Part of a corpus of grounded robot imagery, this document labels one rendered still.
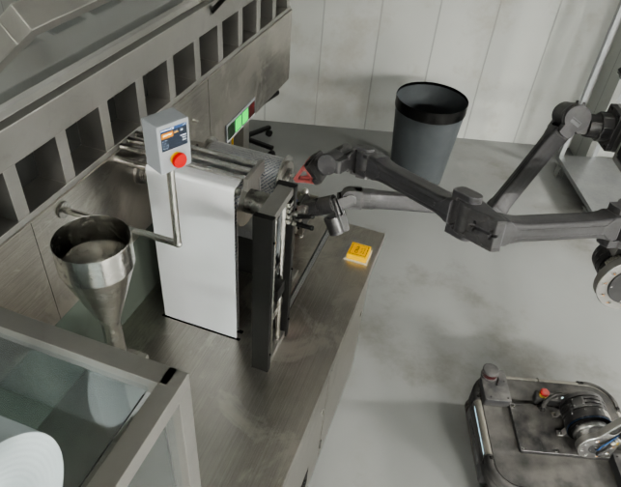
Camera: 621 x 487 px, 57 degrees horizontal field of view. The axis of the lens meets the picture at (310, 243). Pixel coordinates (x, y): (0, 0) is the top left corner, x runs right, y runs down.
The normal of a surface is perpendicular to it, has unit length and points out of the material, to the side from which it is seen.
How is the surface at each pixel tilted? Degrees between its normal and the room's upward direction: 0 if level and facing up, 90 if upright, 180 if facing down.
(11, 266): 90
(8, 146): 90
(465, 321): 0
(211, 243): 90
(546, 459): 0
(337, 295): 0
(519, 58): 90
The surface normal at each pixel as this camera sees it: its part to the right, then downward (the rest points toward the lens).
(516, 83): -0.05, 0.64
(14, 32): -0.33, 0.59
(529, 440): 0.07, -0.76
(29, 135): 0.94, 0.26
